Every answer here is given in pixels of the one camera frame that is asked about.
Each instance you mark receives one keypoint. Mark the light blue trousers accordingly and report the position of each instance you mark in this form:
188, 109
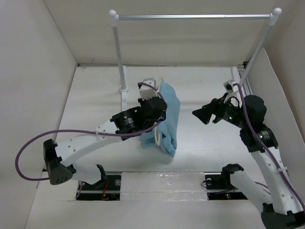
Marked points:
168, 127

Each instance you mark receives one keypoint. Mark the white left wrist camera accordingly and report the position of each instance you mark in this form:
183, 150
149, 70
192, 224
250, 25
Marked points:
147, 92

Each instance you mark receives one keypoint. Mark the white metal clothes rack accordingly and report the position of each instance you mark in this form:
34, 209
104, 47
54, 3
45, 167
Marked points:
115, 18

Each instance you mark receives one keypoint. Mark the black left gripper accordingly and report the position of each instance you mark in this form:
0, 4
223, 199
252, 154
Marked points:
141, 101

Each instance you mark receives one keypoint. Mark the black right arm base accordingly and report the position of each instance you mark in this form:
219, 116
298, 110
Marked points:
217, 189

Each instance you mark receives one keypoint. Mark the aluminium side rail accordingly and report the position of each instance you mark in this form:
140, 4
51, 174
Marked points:
246, 86

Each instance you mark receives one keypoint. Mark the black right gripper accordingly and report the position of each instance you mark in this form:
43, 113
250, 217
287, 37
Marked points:
215, 107

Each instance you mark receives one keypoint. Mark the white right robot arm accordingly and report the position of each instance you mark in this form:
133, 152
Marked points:
278, 205

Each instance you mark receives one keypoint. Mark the cream plastic clothes hanger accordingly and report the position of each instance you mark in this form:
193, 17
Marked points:
157, 135

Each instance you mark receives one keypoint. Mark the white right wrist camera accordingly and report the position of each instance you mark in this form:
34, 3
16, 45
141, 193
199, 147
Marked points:
231, 88

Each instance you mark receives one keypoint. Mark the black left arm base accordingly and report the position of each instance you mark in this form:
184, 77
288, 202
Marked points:
109, 191

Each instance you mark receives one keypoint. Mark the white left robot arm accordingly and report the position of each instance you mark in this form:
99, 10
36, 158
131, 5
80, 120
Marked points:
61, 159

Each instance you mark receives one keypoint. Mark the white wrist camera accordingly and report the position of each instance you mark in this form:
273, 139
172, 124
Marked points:
231, 88
147, 92

